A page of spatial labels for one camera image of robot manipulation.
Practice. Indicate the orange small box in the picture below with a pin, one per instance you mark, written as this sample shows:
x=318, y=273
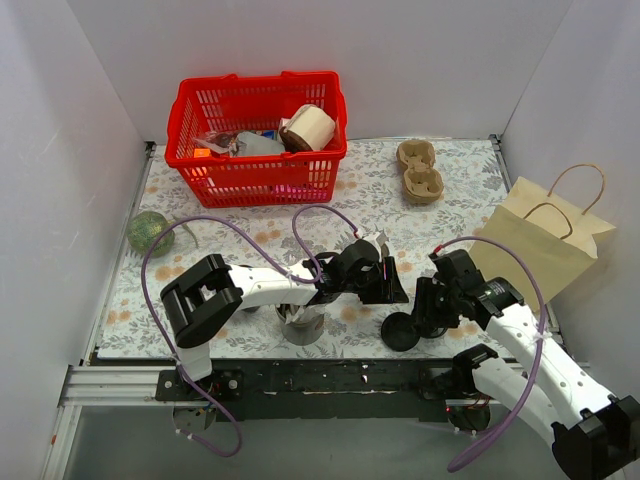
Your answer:
x=202, y=152

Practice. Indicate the red plastic shopping basket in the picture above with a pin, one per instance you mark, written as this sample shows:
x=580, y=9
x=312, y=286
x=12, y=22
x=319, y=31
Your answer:
x=260, y=105

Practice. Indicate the cardboard cup carrier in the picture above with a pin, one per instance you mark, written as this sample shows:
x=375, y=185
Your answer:
x=421, y=182

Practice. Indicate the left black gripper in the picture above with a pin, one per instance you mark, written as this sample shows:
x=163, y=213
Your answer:
x=382, y=288

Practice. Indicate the clear snack packet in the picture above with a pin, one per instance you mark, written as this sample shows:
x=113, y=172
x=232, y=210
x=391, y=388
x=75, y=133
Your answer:
x=218, y=142

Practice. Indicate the kraft paper bag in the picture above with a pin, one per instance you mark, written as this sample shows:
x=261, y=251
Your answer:
x=557, y=240

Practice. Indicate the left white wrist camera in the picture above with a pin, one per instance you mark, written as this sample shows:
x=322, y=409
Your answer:
x=378, y=239

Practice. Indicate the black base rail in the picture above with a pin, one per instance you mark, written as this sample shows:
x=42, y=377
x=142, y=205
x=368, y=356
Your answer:
x=254, y=389

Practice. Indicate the black cup lid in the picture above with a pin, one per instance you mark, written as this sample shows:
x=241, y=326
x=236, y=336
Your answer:
x=398, y=332

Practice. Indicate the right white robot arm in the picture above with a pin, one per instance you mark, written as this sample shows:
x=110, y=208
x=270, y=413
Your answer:
x=592, y=432

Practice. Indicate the beige paper roll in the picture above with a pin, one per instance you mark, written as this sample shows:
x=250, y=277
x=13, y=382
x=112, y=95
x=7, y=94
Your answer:
x=309, y=129

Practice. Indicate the grey plastic pouch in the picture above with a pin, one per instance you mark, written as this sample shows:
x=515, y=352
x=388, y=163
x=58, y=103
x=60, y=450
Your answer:
x=251, y=144

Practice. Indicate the floral table mat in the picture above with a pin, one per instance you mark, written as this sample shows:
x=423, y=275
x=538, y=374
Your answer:
x=367, y=196

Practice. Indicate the green melon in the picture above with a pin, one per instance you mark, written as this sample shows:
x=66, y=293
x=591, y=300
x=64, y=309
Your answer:
x=143, y=229

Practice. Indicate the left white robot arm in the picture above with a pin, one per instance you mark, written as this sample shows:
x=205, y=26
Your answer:
x=202, y=299

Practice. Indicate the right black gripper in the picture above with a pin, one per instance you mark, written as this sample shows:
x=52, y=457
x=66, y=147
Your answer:
x=424, y=304

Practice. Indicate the grey cup of straws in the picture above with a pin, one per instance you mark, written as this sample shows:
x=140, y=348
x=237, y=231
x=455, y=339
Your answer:
x=301, y=325

